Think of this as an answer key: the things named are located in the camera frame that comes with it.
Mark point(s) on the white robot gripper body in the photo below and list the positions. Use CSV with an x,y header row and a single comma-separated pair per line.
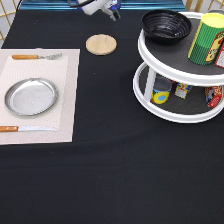
x,y
96,5

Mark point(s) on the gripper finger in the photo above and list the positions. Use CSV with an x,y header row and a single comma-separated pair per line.
x,y
109,13
116,14

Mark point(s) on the black ribbed bowl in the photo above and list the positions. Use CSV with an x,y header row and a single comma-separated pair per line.
x,y
166,26

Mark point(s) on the white two-tier lazy Susan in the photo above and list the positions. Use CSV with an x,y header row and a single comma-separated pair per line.
x,y
171,61

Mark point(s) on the silver metal plate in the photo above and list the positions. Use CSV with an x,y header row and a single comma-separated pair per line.
x,y
31,96

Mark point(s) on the round wooden coaster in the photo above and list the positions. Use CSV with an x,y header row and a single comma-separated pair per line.
x,y
101,44

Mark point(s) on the beige woven placemat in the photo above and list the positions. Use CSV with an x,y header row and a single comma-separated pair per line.
x,y
63,72

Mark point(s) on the yellow blue small can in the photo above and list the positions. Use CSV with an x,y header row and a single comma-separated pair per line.
x,y
161,90

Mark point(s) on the wooden lattice screen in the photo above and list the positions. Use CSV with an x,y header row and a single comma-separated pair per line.
x,y
7,14

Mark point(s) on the green yellow cylindrical canister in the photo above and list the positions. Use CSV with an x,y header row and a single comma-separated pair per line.
x,y
207,39

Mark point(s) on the yellow red small box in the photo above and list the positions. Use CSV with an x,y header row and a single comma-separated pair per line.
x,y
182,90

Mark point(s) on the red white box top tier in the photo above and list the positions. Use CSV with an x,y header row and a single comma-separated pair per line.
x,y
220,58

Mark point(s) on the red small carton box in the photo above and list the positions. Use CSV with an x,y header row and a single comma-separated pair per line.
x,y
213,95

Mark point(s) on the wooden handled fork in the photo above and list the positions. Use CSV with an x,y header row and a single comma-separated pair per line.
x,y
49,57

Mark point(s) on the wooden handled knife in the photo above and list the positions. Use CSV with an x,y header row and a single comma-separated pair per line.
x,y
25,128

